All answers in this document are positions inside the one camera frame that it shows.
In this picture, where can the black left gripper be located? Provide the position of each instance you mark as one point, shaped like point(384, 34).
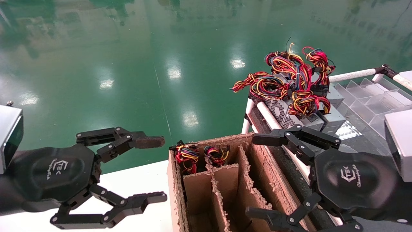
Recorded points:
point(54, 174)

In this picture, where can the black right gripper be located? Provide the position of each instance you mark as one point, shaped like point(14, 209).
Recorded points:
point(354, 183)

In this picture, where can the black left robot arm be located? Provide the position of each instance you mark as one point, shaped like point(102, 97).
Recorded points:
point(5, 198)

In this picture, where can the brown cardboard box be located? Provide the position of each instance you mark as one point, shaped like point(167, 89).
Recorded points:
point(257, 161)

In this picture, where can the grey perforated power supply case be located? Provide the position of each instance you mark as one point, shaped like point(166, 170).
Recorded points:
point(286, 117)

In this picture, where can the corrugated cardboard divider grid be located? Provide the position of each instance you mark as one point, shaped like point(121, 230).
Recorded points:
point(225, 180)

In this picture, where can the clear plastic divider tray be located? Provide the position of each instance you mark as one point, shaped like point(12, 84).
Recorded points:
point(370, 96)

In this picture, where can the black pipe joint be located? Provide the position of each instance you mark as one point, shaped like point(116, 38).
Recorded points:
point(385, 69)

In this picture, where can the short white pipe post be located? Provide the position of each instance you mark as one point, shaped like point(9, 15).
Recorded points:
point(249, 109)

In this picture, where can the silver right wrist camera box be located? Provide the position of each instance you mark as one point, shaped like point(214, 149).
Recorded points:
point(400, 145)

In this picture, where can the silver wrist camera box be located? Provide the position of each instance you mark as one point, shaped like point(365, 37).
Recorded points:
point(8, 135)
point(400, 145)

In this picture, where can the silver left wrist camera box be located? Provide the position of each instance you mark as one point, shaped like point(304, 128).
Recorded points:
point(8, 135)

